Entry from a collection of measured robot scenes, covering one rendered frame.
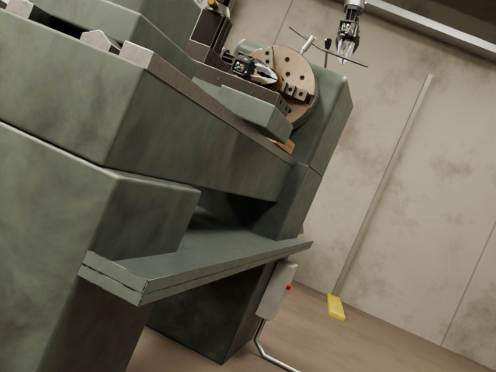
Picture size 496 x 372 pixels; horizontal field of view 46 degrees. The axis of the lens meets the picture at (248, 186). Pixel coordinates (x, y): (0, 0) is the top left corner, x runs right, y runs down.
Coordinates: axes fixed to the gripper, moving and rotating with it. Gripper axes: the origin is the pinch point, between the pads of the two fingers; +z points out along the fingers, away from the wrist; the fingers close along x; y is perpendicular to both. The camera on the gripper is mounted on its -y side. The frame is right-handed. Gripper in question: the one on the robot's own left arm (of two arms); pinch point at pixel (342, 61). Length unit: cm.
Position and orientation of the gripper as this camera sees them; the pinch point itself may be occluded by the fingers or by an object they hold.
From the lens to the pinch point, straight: 233.8
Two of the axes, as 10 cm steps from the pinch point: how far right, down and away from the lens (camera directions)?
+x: 9.5, 2.0, -2.3
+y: -2.2, -0.6, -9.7
